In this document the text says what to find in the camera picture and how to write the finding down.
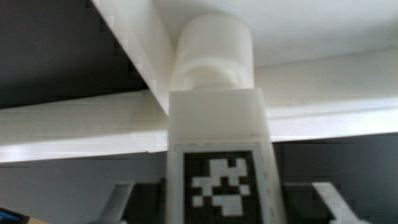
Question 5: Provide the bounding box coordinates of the white table leg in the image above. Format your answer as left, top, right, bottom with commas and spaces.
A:
163, 66, 289, 224

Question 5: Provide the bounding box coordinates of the white square tabletop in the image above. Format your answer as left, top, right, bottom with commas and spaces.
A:
92, 0, 398, 117

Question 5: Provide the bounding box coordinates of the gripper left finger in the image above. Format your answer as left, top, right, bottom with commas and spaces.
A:
89, 182, 165, 224

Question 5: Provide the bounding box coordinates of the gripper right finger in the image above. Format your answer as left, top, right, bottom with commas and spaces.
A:
282, 182, 371, 224

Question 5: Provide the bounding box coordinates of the white front fence bar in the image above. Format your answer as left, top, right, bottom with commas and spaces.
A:
0, 91, 398, 163

